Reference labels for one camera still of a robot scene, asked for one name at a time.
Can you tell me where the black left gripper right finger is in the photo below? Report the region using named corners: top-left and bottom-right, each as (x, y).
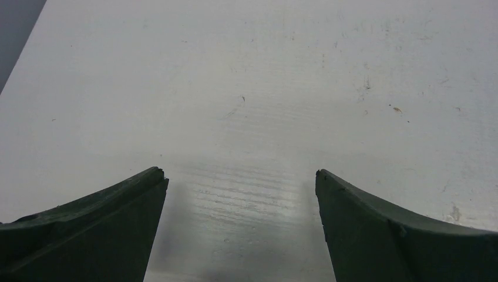
top-left (315, 169), bottom-right (497, 281)

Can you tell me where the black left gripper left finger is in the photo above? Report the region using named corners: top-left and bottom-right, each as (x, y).
top-left (1, 167), bottom-right (169, 281)

